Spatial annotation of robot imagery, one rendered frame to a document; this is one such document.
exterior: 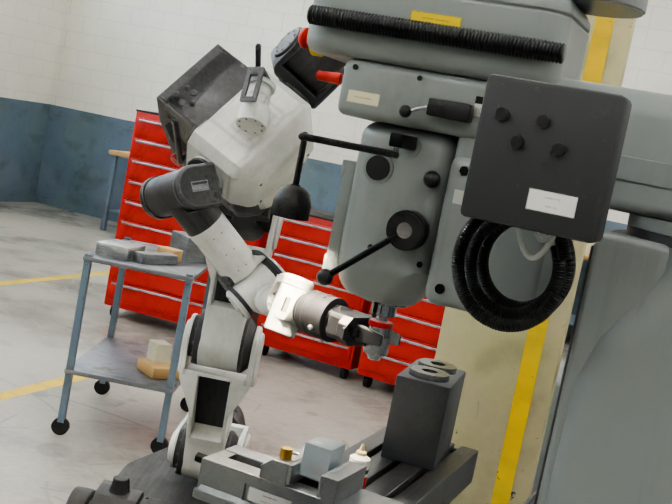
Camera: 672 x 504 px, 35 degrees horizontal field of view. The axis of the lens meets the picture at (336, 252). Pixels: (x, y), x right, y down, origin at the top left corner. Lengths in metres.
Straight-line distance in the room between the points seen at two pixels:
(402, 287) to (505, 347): 1.84
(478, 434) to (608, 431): 2.07
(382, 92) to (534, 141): 0.42
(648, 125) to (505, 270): 0.33
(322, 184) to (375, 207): 9.86
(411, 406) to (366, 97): 0.76
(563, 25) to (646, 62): 9.21
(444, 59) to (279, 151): 0.64
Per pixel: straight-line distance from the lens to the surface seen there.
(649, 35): 11.08
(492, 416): 3.79
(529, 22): 1.83
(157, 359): 5.16
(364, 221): 1.92
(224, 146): 2.37
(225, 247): 2.36
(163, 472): 3.13
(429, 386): 2.34
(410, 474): 2.33
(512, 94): 1.58
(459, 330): 3.77
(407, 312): 6.76
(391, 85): 1.89
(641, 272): 1.75
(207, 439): 2.88
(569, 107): 1.56
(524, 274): 1.82
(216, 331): 2.73
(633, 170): 1.80
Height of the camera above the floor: 1.61
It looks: 7 degrees down
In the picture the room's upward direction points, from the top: 11 degrees clockwise
